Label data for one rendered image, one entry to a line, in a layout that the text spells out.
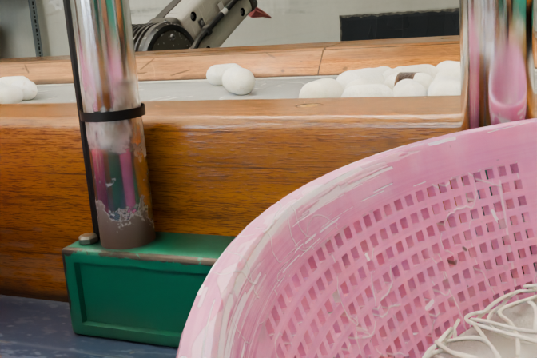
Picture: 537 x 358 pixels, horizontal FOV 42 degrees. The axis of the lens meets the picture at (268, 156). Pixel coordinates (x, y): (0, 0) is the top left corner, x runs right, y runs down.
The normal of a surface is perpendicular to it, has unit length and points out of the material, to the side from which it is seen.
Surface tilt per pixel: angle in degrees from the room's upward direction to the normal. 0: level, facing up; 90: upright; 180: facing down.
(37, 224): 90
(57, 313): 0
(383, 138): 90
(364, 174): 75
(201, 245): 0
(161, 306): 90
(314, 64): 45
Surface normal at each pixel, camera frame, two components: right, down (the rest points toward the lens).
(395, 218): 0.69, -0.22
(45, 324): -0.07, -0.98
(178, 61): -0.32, -0.53
